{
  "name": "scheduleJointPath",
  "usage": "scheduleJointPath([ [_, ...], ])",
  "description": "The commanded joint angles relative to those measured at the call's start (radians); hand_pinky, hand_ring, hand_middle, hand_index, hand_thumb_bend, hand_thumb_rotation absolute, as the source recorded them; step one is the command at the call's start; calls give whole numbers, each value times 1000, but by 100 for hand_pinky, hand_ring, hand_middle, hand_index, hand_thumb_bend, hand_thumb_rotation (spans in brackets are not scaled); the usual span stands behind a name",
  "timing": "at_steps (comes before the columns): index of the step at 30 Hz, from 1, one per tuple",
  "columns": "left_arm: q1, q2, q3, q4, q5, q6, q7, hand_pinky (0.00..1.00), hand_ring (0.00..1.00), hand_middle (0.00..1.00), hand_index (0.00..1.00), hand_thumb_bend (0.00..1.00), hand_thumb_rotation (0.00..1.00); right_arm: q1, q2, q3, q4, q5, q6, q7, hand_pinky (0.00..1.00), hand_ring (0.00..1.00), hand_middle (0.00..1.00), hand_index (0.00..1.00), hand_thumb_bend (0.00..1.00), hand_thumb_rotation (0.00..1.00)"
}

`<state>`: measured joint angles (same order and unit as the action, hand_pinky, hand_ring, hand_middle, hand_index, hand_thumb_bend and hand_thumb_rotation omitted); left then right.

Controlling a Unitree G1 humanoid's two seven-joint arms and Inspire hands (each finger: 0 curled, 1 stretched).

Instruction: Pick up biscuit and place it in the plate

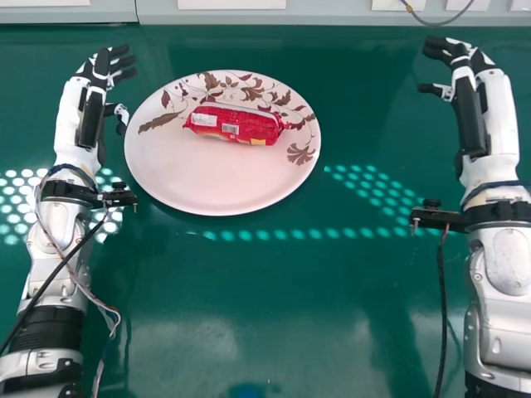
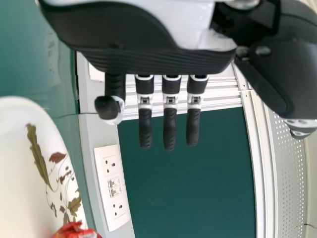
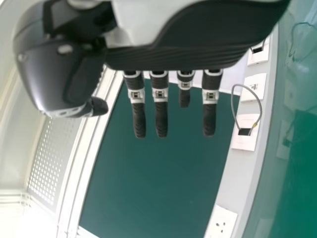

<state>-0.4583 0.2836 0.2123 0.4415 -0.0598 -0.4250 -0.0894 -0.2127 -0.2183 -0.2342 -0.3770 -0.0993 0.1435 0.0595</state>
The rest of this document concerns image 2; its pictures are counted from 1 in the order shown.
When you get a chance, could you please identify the ribbed aluminium rail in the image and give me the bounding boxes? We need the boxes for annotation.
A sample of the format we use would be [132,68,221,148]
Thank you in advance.
[123,74,248,121]

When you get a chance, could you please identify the white socket plate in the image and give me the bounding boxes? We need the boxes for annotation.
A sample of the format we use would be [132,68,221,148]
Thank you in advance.
[93,144,131,233]
[88,61,107,82]

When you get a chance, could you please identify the perforated white cable duct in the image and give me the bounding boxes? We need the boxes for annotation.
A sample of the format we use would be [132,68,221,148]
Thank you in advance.
[247,71,309,238]

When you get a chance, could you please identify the thin dark cable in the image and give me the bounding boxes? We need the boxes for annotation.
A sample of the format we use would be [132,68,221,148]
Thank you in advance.
[59,112,100,119]

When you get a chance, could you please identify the grey socket rail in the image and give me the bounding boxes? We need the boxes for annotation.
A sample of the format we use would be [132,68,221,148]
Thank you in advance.
[75,51,136,238]

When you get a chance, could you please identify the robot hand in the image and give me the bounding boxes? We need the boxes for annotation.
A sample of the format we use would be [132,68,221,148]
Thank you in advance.
[37,0,317,151]

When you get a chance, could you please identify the plate with brown leaf pattern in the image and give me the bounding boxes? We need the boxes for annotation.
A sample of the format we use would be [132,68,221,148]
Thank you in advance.
[0,96,87,238]

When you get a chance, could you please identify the red biscuit packet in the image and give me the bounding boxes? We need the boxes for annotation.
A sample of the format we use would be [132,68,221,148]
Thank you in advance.
[51,221,102,238]

